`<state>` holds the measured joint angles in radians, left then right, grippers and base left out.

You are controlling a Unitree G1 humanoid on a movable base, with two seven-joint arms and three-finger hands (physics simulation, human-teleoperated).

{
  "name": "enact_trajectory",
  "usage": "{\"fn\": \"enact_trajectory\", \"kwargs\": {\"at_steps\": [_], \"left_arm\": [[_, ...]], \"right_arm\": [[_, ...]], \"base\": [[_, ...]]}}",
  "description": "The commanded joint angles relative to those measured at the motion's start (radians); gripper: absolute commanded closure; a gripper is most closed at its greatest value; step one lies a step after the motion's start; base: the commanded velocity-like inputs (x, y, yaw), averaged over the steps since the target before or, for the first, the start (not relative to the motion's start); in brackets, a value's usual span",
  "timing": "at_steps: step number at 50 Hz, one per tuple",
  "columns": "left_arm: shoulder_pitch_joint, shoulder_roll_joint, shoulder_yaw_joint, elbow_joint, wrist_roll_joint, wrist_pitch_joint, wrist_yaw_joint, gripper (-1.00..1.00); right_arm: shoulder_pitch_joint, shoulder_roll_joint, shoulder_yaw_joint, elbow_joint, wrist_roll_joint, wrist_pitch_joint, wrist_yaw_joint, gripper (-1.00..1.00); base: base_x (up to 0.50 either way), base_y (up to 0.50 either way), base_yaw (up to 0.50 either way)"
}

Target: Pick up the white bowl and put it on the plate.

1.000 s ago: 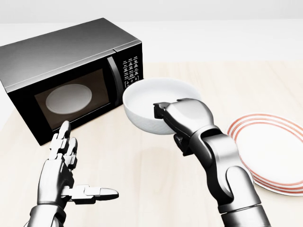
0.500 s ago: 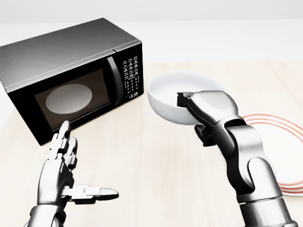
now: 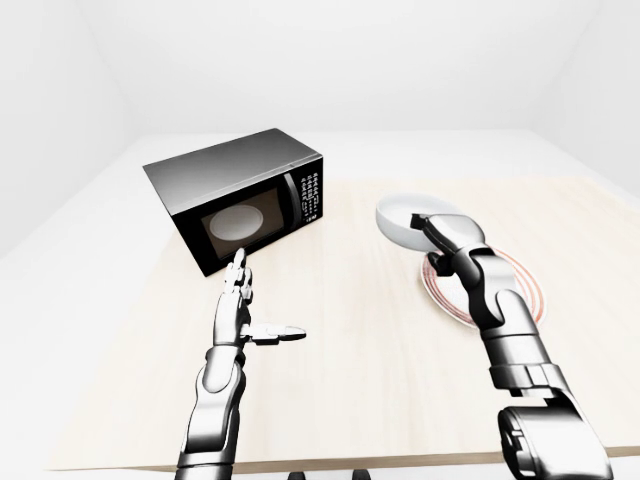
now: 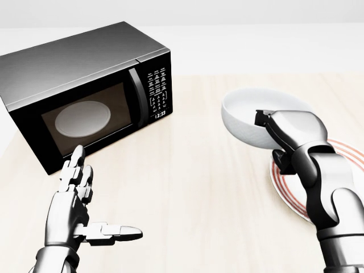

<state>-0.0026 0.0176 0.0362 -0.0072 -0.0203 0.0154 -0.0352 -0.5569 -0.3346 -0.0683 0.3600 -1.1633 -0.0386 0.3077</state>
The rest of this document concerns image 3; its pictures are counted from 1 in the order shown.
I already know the silver and black right hand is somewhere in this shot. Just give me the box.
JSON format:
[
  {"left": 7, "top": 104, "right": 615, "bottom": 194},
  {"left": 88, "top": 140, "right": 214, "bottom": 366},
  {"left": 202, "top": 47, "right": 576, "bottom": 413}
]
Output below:
[{"left": 409, "top": 212, "right": 487, "bottom": 279}]

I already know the silver and black left hand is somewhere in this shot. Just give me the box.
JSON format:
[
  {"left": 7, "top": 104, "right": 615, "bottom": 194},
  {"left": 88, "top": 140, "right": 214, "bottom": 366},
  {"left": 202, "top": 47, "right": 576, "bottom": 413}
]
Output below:
[{"left": 211, "top": 247, "right": 308, "bottom": 351}]

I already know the white bowl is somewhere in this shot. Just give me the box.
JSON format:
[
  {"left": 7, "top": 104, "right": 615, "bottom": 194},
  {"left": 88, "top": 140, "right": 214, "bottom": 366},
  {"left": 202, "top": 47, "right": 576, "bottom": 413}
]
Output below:
[{"left": 375, "top": 192, "right": 459, "bottom": 254}]

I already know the white plate with red rings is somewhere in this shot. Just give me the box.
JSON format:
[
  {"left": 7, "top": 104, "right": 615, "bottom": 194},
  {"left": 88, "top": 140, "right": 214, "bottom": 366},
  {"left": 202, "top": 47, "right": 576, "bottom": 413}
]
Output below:
[{"left": 419, "top": 246, "right": 549, "bottom": 331}]

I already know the white round microwave turntable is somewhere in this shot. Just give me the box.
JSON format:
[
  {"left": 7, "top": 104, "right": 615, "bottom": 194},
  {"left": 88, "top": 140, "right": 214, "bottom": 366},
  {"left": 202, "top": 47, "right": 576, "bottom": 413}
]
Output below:
[{"left": 208, "top": 204, "right": 265, "bottom": 243}]

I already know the black and silver microwave oven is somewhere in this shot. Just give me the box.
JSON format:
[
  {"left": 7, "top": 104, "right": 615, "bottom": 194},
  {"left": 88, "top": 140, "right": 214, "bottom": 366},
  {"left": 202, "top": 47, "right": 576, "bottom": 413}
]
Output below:
[{"left": 142, "top": 128, "right": 325, "bottom": 278}]

